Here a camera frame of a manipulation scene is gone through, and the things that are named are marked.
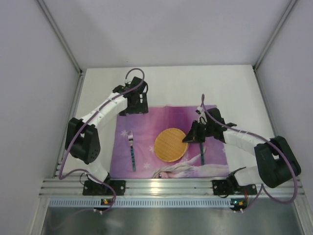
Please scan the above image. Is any spoon with teal handle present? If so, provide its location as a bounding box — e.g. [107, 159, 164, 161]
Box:
[200, 142, 204, 165]

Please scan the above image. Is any round wooden plate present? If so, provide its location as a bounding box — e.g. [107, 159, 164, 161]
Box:
[154, 128, 188, 163]

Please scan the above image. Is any fork with teal handle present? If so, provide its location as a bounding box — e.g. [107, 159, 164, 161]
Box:
[128, 131, 136, 172]

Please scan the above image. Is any purple Frozen placemat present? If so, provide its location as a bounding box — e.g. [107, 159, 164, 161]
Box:
[110, 106, 229, 179]

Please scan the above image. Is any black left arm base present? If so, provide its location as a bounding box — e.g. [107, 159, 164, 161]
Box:
[82, 176, 126, 196]

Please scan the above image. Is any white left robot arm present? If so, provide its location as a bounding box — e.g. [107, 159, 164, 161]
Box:
[59, 76, 148, 184]

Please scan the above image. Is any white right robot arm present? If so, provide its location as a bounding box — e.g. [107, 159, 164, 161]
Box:
[182, 107, 301, 188]

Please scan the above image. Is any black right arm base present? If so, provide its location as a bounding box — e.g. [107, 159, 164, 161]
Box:
[212, 167, 257, 198]

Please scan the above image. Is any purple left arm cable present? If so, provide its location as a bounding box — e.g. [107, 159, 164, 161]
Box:
[58, 68, 146, 213]

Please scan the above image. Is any aluminium mounting rail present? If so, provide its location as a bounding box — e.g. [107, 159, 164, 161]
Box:
[39, 172, 305, 196]

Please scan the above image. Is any left aluminium frame post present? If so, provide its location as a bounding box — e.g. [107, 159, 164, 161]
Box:
[35, 0, 83, 75]

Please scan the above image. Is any aluminium frame post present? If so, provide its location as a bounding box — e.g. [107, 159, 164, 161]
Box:
[253, 0, 299, 71]
[35, 0, 83, 75]

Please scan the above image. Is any white slotted cable duct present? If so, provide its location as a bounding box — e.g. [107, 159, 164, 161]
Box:
[49, 197, 247, 209]

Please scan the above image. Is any right aluminium frame post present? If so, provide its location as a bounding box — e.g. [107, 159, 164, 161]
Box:
[253, 0, 299, 71]

